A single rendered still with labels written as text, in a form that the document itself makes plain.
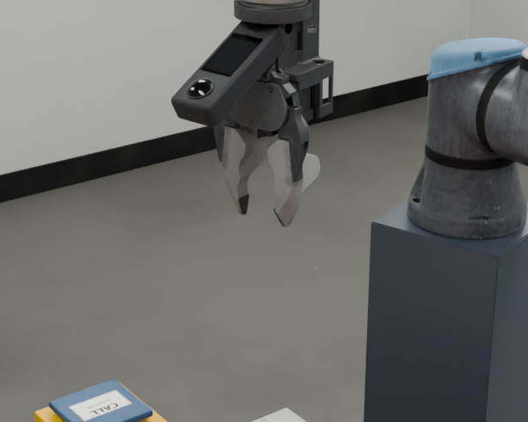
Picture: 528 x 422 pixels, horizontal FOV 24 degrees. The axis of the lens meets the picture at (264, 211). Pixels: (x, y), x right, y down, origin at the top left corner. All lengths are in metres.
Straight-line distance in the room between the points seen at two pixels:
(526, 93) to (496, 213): 0.19
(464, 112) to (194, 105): 0.50
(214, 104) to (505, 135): 0.48
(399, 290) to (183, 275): 2.61
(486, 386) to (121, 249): 2.90
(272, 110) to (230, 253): 3.19
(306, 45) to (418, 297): 0.51
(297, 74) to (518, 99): 0.37
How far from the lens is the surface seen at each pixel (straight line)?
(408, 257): 1.55
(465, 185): 1.51
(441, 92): 1.50
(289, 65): 1.14
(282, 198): 1.15
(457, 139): 1.50
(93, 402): 1.62
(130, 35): 4.93
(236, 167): 1.17
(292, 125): 1.12
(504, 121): 1.43
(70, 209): 4.72
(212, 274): 4.15
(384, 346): 1.63
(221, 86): 1.06
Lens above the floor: 1.82
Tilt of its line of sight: 23 degrees down
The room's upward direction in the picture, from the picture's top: straight up
